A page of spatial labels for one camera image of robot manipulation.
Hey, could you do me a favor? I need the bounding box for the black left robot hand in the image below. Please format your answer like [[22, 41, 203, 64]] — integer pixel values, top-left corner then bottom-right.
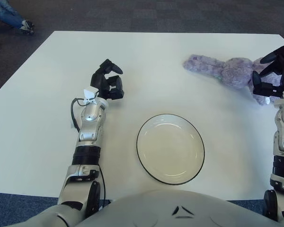
[[89, 59, 125, 101]]

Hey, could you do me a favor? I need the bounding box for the purple plush bunny doll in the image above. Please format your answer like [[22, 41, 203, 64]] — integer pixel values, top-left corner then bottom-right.
[[182, 54, 282, 106]]

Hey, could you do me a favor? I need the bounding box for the white plate with black rim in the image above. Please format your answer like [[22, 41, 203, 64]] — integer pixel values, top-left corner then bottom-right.
[[136, 113, 205, 185]]

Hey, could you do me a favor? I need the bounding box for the grey sneaker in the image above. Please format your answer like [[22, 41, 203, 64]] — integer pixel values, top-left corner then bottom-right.
[[20, 20, 35, 35]]

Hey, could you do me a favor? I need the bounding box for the person's leg in jeans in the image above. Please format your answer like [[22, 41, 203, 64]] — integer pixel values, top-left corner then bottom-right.
[[0, 0, 26, 29]]

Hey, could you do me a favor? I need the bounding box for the grey robot torso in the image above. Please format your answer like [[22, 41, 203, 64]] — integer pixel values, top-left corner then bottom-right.
[[0, 189, 284, 227]]

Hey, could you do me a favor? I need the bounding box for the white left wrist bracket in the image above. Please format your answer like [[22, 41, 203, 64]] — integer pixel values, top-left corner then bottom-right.
[[83, 87, 99, 105]]

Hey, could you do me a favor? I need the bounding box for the black left forearm cable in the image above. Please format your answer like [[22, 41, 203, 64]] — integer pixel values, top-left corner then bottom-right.
[[71, 97, 86, 133]]

